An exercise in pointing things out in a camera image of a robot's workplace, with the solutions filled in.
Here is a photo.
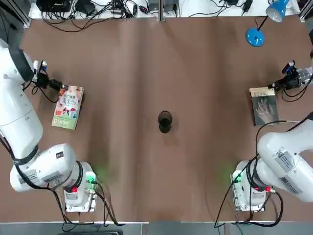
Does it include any dark book with hand picture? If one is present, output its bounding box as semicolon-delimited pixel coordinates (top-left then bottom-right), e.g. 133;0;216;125
249;86;280;127

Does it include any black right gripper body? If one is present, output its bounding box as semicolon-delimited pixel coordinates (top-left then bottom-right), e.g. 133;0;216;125
281;70;302;90

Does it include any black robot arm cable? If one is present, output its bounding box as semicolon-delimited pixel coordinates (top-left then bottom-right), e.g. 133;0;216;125
0;80;127;232
212;80;309;230

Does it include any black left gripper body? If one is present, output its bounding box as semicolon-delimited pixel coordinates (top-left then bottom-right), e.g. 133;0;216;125
36;71;51;89

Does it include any black box device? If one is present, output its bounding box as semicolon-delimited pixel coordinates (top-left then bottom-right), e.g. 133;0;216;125
36;0;72;13

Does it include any black mesh pen holder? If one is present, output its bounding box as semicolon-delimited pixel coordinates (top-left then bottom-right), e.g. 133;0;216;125
157;110;173;134

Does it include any blue desk lamp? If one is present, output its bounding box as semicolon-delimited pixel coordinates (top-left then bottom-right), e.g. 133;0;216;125
245;0;291;47

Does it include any colourful green cookbook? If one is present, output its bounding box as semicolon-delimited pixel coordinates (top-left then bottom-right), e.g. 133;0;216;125
51;84;85;131

